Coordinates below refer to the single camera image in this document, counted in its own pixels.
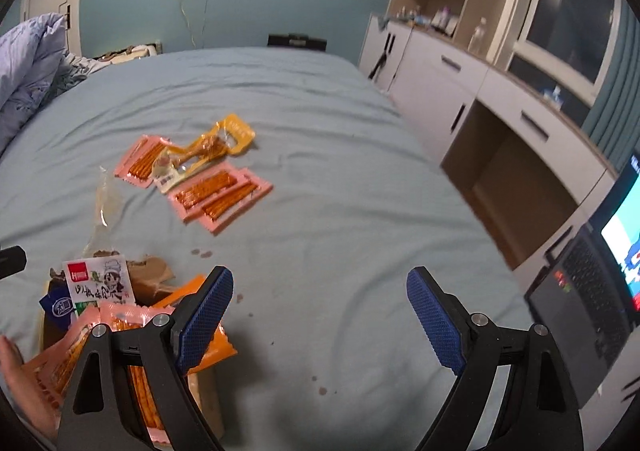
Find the clear plastic snack bag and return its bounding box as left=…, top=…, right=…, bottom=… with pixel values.
left=82, top=167, right=122, bottom=257

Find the black laptop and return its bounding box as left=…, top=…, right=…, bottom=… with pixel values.
left=525, top=151, right=639, bottom=407

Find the lavender floral duvet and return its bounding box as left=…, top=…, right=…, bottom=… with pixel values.
left=1, top=13, right=66, bottom=152

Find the light blue bed sheet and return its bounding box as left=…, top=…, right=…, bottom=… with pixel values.
left=1, top=48, right=530, bottom=450

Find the yellow chicken leg pack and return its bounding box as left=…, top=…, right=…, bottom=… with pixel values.
left=152, top=114, right=256, bottom=194

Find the black box behind bed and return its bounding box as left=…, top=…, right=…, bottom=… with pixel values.
left=267, top=34, right=328, bottom=52

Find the brown cardboard box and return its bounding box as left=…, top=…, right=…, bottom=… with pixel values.
left=41, top=251, right=236, bottom=445

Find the person left hand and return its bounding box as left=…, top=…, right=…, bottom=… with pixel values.
left=1, top=335, right=58, bottom=443

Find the green white snack pack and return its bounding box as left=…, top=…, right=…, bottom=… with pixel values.
left=63, top=255, right=136, bottom=315

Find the white cabinet desk unit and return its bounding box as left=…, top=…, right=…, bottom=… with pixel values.
left=359, top=0, right=622, bottom=282

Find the pink stick snack pack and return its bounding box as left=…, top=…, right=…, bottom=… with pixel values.
left=114, top=134, right=170, bottom=189
left=167, top=162, right=248, bottom=222
left=198, top=176, right=273, bottom=235

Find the plastic bottle on counter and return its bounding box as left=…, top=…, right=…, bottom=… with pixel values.
left=468, top=18, right=487, bottom=55

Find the blue snack pack in box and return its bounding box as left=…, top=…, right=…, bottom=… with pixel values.
left=39, top=289, right=77, bottom=332

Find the large orange sausage pack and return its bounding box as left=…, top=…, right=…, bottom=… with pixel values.
left=119, top=266, right=233, bottom=450

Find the green patterned blanket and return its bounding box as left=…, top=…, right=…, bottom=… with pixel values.
left=50, top=52, right=110, bottom=94

